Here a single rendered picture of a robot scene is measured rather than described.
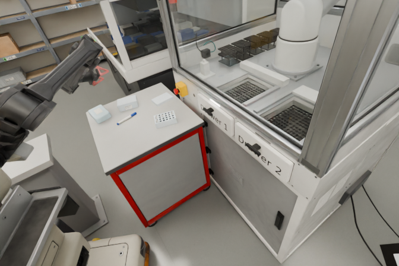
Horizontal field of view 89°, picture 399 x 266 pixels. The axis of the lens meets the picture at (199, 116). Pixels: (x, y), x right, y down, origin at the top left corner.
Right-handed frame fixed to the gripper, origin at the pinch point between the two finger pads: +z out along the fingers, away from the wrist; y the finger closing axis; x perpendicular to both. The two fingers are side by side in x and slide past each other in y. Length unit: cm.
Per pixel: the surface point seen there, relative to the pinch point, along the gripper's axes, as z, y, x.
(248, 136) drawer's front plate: 8, -69, 69
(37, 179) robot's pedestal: -46, 32, 42
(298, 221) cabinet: 12, -70, 110
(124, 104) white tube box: 5.4, 2.6, 21.4
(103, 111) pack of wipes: -5.9, 11.0, 19.6
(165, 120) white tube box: 9, -24, 45
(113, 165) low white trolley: -23, -12, 55
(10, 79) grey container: 5, 301, -163
